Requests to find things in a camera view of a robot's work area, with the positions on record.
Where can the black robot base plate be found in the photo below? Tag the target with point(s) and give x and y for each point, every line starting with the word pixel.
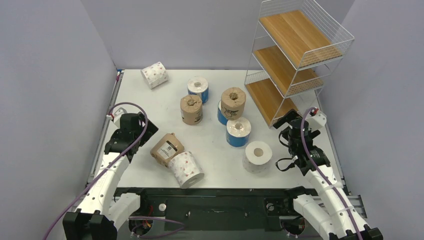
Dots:
pixel 174 210

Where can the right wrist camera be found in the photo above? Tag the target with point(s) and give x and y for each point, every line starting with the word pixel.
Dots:
pixel 316 119

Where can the white wire wooden shelf rack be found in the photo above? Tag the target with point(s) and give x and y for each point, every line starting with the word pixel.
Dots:
pixel 297 44

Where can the white floral roll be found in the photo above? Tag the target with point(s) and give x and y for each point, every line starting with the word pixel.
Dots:
pixel 155 75
pixel 257 156
pixel 186 170

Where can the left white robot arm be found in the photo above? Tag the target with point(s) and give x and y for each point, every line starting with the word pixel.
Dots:
pixel 96 217

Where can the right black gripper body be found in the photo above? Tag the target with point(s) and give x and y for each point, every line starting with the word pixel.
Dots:
pixel 286 117

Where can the brown roll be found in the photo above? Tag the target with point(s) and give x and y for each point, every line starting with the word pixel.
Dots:
pixel 166 149
pixel 233 102
pixel 191 108

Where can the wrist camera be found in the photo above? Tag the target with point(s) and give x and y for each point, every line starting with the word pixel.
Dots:
pixel 115 117
pixel 316 119

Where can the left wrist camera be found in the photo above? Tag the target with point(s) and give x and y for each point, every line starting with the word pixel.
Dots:
pixel 115 117

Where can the blue wrapped roll back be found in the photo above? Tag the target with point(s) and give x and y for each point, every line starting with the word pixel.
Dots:
pixel 199 86

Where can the blue wrapped roll front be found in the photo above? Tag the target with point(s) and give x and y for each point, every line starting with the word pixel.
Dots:
pixel 238 131

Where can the blue wrapped roll under stack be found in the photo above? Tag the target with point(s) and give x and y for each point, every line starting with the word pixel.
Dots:
pixel 221 118

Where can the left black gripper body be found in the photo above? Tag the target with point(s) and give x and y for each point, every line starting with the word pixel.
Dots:
pixel 150 131

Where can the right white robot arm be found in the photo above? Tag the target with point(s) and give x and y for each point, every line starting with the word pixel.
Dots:
pixel 336 218

